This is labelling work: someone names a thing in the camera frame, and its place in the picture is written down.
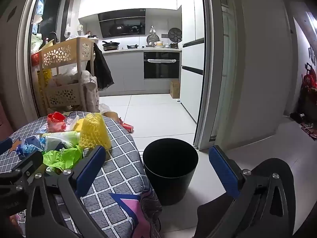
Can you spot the black built-in oven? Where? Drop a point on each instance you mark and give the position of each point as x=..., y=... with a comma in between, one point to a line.
x=161, y=64

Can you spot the bagged bread loaf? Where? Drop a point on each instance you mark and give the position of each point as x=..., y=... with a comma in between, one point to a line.
x=109, y=112

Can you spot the red basket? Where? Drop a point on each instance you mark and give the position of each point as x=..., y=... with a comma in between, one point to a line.
x=35, y=59

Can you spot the black trash bin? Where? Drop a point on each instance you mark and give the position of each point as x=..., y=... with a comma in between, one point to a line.
x=171, y=178

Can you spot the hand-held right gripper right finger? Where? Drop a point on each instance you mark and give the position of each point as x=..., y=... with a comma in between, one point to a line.
x=223, y=171

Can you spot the red box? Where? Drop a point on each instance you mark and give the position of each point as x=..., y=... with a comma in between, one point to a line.
x=127, y=126

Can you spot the black wok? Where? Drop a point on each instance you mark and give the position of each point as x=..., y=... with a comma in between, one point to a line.
x=110, y=45

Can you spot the black range hood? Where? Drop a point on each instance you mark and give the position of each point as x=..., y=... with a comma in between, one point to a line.
x=121, y=23

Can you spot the grey checkered tablecloth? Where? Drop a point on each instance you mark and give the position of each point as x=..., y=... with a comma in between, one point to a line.
x=118, y=168

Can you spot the pale pink cloth bag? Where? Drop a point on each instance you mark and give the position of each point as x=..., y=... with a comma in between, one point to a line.
x=90, y=91

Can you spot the cardboard box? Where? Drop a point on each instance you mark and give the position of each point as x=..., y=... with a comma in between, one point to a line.
x=175, y=89

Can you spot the yellow sponge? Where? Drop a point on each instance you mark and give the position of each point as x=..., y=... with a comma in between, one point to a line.
x=79, y=125

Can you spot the black hanging cloth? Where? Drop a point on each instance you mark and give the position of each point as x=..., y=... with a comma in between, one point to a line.
x=101, y=69

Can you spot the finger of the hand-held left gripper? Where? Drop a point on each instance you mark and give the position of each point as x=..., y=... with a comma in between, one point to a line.
x=5, y=145
x=29, y=163

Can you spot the white refrigerator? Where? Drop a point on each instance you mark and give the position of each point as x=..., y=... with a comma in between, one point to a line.
x=192, y=79

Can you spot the grey kitchen cabinet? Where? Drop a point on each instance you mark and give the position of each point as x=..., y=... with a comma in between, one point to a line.
x=128, y=72

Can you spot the black faucet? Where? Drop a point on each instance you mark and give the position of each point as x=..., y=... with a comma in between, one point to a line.
x=55, y=36

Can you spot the yellow mesh bag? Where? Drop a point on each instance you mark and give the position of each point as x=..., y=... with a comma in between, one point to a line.
x=44, y=84

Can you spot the yellow foam net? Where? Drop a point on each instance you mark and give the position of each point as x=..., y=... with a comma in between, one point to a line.
x=95, y=131

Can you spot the round steamer rack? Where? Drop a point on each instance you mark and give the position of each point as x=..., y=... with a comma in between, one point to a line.
x=174, y=34

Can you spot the green white bottle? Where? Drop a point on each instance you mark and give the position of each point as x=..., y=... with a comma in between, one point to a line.
x=68, y=137

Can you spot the blue wrapper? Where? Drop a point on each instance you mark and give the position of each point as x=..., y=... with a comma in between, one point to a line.
x=31, y=145

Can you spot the round pot lid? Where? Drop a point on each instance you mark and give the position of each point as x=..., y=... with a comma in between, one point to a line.
x=152, y=38

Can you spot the red bag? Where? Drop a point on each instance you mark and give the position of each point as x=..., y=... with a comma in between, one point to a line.
x=309, y=79

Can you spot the cream plastic storage rack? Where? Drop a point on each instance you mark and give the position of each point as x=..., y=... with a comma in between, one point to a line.
x=63, y=52

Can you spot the white paper tissue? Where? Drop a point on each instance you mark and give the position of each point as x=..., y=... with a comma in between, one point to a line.
x=71, y=122

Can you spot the white plastic bag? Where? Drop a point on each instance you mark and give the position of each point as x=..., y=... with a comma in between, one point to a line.
x=64, y=76

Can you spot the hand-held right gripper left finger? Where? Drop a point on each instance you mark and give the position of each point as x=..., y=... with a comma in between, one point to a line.
x=89, y=169

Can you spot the red wrapper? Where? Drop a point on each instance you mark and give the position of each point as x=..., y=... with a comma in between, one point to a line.
x=56, y=121

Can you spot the green plastic bag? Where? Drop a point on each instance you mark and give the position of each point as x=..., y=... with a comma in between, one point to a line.
x=64, y=157

